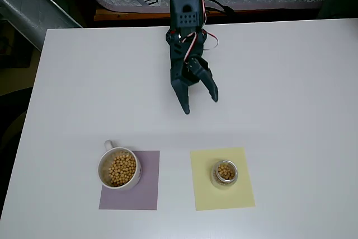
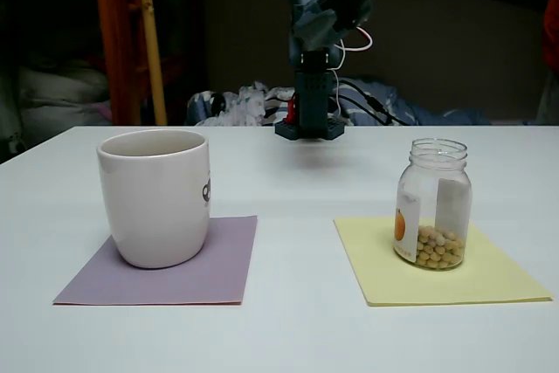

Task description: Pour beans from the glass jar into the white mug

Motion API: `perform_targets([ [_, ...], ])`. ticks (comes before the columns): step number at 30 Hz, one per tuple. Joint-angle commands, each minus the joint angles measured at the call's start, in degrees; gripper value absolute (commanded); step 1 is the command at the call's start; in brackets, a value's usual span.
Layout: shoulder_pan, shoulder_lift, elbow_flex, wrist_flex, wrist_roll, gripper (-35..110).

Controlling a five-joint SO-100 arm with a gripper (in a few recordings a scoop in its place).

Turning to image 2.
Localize yellow paper mat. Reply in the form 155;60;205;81
334;217;554;307

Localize purple paper mat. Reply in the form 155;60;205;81
52;214;259;307

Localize orange wooden post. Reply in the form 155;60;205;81
90;0;146;126

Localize glass jar with label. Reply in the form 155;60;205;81
395;137;473;272

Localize yellow beans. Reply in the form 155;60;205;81
413;224;466;269

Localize yellow bamboo stick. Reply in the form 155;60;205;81
135;0;169;126

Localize white bedding bundle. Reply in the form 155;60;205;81
0;66;113;160

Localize black power cable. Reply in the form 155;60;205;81
336;79;394;126
338;93;390;126

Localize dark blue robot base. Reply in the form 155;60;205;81
273;111;346;142

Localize patterned bed quilt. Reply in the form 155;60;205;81
186;79;493;127

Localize white ceramic mug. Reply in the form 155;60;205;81
95;128;211;270

